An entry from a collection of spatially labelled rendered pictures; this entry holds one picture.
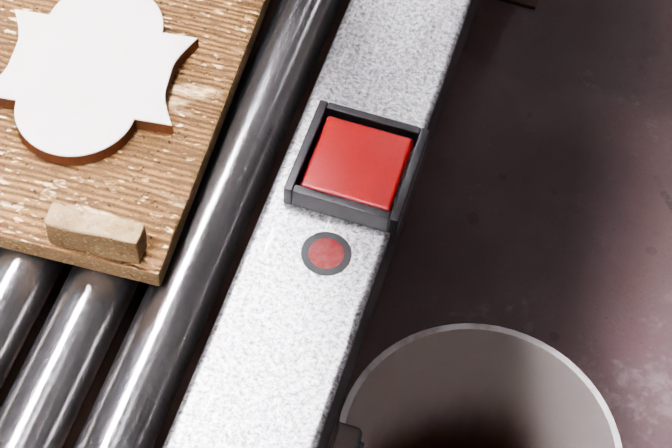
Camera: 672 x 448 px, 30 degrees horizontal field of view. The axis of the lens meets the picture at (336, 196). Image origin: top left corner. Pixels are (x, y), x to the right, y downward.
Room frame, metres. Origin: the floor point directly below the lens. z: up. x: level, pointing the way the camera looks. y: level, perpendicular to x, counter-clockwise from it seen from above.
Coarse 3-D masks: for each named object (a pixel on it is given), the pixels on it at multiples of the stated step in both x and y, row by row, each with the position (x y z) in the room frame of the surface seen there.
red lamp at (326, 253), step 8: (320, 240) 0.41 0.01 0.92; (328, 240) 0.41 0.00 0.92; (312, 248) 0.41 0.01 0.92; (320, 248) 0.41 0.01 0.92; (328, 248) 0.41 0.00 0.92; (336, 248) 0.41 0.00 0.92; (312, 256) 0.40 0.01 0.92; (320, 256) 0.40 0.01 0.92; (328, 256) 0.40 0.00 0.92; (336, 256) 0.40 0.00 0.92; (320, 264) 0.40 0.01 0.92; (328, 264) 0.40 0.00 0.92; (336, 264) 0.40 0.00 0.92
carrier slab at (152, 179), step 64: (0, 0) 0.57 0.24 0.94; (192, 0) 0.59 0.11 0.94; (256, 0) 0.59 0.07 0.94; (0, 64) 0.52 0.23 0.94; (192, 64) 0.53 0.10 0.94; (0, 128) 0.47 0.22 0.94; (192, 128) 0.48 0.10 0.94; (0, 192) 0.42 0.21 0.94; (64, 192) 0.42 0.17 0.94; (128, 192) 0.43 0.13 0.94; (192, 192) 0.43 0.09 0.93; (64, 256) 0.38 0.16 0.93
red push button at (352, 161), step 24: (336, 120) 0.50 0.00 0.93; (336, 144) 0.48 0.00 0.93; (360, 144) 0.48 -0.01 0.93; (384, 144) 0.48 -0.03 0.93; (408, 144) 0.48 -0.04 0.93; (312, 168) 0.46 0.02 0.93; (336, 168) 0.46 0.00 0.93; (360, 168) 0.46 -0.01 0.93; (384, 168) 0.46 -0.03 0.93; (336, 192) 0.44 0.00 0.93; (360, 192) 0.44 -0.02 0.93; (384, 192) 0.44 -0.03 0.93
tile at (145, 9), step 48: (96, 0) 0.57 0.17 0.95; (144, 0) 0.57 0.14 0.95; (48, 48) 0.53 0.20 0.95; (96, 48) 0.53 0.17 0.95; (144, 48) 0.53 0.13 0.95; (192, 48) 0.54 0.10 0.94; (0, 96) 0.48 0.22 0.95; (48, 96) 0.49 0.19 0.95; (96, 96) 0.49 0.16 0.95; (144, 96) 0.49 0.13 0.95; (48, 144) 0.45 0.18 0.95; (96, 144) 0.45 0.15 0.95
